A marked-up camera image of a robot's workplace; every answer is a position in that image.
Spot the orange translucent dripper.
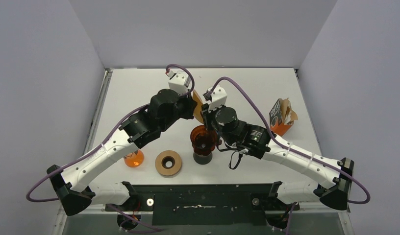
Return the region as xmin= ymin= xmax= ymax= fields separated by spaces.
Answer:
xmin=123 ymin=150 xmax=145 ymax=168

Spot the brown paper coffee filter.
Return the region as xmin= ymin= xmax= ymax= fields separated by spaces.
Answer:
xmin=192 ymin=90 xmax=204 ymax=124

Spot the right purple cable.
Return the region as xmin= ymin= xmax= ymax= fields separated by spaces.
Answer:
xmin=204 ymin=76 xmax=371 ymax=235

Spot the amber plastic coffee dripper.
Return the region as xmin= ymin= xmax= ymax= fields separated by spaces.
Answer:
xmin=190 ymin=125 xmax=218 ymax=156

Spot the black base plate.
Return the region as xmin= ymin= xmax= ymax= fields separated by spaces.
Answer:
xmin=72 ymin=183 xmax=318 ymax=227

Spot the orange coffee filter box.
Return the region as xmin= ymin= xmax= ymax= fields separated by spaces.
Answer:
xmin=269 ymin=98 xmax=298 ymax=136

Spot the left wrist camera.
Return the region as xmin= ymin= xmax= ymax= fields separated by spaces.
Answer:
xmin=165 ymin=70 xmax=191 ymax=95

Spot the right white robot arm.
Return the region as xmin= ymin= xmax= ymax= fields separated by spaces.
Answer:
xmin=200 ymin=104 xmax=354 ymax=211

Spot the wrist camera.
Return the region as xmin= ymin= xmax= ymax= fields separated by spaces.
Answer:
xmin=165 ymin=70 xmax=191 ymax=95
xmin=203 ymin=85 xmax=227 ymax=113

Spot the round wooden ring stand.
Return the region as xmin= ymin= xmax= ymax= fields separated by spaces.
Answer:
xmin=155 ymin=150 xmax=182 ymax=177

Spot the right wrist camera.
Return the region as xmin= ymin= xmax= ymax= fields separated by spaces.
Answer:
xmin=203 ymin=85 xmax=227 ymax=113

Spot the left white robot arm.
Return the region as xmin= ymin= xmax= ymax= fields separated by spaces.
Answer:
xmin=47 ymin=89 xmax=197 ymax=216

